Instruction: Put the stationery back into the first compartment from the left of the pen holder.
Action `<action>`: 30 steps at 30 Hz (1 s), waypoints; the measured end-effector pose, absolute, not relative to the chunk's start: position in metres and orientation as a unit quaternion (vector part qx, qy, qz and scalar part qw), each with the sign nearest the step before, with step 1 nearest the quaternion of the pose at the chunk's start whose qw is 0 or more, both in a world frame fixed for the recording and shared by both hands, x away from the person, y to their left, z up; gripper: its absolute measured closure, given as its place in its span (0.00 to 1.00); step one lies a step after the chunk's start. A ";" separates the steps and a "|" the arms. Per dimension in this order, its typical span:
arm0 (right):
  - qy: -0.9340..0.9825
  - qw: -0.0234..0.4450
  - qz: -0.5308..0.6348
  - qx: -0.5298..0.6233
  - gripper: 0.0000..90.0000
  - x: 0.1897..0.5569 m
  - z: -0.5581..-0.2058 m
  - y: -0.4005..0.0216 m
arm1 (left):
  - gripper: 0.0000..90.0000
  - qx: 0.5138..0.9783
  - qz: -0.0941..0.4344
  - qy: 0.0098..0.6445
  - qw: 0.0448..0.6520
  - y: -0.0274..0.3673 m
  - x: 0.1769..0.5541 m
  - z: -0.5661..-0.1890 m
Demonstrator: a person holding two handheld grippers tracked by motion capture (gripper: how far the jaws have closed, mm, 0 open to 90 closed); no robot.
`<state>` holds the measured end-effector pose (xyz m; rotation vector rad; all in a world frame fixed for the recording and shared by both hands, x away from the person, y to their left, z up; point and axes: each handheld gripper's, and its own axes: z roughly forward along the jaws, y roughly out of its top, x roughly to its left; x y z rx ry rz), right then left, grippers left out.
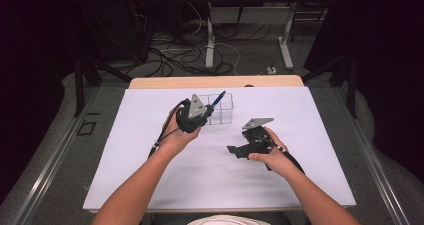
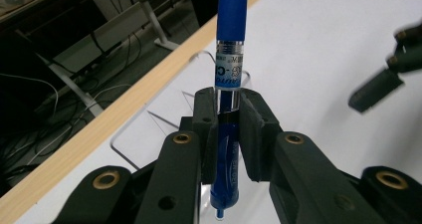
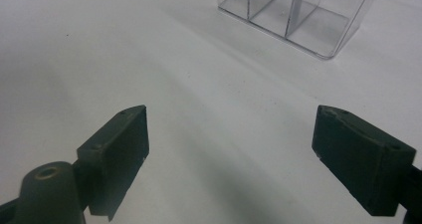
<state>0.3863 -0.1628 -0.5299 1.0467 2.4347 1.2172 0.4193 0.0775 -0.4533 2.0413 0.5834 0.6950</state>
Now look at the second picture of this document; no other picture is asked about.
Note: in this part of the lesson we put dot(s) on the light wooden table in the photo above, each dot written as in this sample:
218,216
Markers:
99,131

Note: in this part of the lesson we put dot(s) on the grey desk panel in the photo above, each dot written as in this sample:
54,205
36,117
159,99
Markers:
106,35

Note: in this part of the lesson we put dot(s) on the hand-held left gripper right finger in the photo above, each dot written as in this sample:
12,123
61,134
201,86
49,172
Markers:
298,177

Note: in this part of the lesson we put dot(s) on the blue pen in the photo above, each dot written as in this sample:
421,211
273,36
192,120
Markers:
232,18

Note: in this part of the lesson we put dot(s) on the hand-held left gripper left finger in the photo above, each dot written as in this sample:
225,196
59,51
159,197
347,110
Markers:
175,171

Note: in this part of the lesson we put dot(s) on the white table mat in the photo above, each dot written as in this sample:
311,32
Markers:
315,51

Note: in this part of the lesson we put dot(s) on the clear acrylic organizer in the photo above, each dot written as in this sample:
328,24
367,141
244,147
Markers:
132,157

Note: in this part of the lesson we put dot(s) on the white desk leg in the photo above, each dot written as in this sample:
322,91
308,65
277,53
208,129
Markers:
76,88
156,21

